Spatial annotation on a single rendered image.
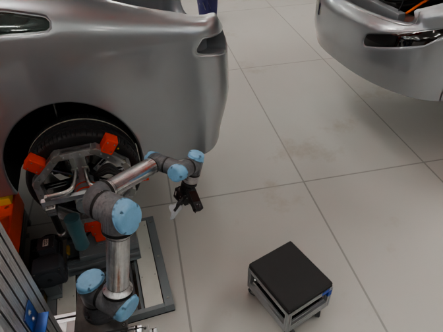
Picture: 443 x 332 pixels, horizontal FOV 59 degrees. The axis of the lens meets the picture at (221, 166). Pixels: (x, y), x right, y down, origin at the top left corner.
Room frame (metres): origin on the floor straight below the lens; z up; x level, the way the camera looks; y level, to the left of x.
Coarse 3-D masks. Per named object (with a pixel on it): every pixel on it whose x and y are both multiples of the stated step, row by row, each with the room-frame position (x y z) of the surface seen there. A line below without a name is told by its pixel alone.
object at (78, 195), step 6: (78, 192) 1.52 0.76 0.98; (84, 192) 1.52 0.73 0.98; (54, 198) 1.48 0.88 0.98; (60, 198) 1.48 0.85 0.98; (66, 198) 1.49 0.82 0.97; (72, 198) 1.50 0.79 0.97; (78, 198) 1.50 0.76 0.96; (42, 204) 1.45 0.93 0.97; (48, 204) 1.46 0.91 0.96; (54, 204) 1.47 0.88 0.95
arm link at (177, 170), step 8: (168, 160) 1.32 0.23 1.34; (176, 160) 1.32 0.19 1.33; (184, 160) 1.33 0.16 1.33; (168, 168) 1.29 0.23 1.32; (176, 168) 1.25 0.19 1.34; (184, 168) 1.27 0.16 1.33; (192, 168) 1.30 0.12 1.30; (168, 176) 1.26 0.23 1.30; (176, 176) 1.24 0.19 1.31; (184, 176) 1.25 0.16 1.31
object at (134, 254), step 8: (72, 240) 1.89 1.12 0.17; (72, 248) 1.83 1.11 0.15; (136, 248) 1.81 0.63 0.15; (72, 256) 1.76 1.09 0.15; (104, 256) 1.75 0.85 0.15; (136, 256) 1.76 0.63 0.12; (72, 264) 1.69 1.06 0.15; (80, 264) 1.69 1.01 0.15; (88, 264) 1.67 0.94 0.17; (96, 264) 1.68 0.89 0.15; (104, 264) 1.70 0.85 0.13; (72, 272) 1.64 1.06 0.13; (80, 272) 1.65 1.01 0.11
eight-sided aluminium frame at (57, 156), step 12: (84, 144) 1.76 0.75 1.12; (96, 144) 1.76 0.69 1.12; (60, 156) 1.67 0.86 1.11; (72, 156) 1.69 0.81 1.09; (84, 156) 1.71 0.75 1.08; (108, 156) 1.74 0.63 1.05; (120, 156) 1.80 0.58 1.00; (48, 168) 1.65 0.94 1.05; (36, 180) 1.63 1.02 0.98; (36, 192) 1.62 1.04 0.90; (132, 192) 1.76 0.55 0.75; (60, 216) 1.64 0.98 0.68; (84, 216) 1.71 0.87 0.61
